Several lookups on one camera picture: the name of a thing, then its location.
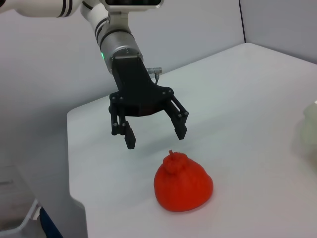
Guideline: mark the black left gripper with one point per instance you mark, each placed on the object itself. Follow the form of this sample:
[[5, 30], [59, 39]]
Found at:
[[133, 81]]

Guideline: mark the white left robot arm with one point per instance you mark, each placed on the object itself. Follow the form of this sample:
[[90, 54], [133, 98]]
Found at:
[[116, 42]]

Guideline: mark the translucent wavy fruit plate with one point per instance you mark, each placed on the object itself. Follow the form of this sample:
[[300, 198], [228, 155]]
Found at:
[[309, 129]]

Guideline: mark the white plastic bin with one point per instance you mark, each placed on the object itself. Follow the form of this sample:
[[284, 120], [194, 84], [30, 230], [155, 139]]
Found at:
[[27, 218]]

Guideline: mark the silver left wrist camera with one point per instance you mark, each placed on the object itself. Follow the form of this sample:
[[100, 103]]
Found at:
[[133, 2]]

